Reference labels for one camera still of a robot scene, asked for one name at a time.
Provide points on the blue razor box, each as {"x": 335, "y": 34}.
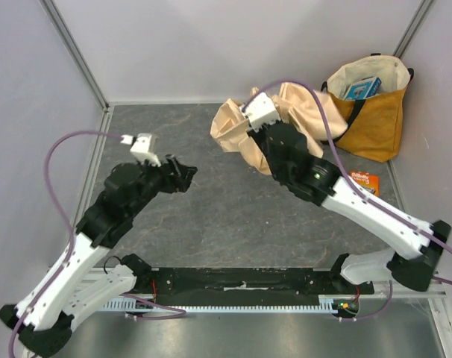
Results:
{"x": 363, "y": 89}

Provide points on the beige folding umbrella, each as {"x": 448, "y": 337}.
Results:
{"x": 312, "y": 114}

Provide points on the mustard tote bag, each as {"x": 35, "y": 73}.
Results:
{"x": 374, "y": 123}

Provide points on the orange razor package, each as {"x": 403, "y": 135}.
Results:
{"x": 367, "y": 181}

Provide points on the white slotted cable duct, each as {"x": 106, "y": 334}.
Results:
{"x": 323, "y": 306}

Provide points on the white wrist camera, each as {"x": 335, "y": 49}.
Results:
{"x": 142, "y": 148}
{"x": 260, "y": 111}

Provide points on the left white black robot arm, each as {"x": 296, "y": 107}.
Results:
{"x": 45, "y": 320}

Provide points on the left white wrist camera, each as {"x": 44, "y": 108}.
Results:
{"x": 142, "y": 148}

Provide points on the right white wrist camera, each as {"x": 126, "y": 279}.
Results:
{"x": 260, "y": 111}

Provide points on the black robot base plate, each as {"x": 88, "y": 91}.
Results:
{"x": 182, "y": 286}

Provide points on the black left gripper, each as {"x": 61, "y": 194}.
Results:
{"x": 170, "y": 173}

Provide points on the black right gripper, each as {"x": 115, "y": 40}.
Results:
{"x": 272, "y": 139}

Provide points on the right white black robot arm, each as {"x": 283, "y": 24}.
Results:
{"x": 414, "y": 246}

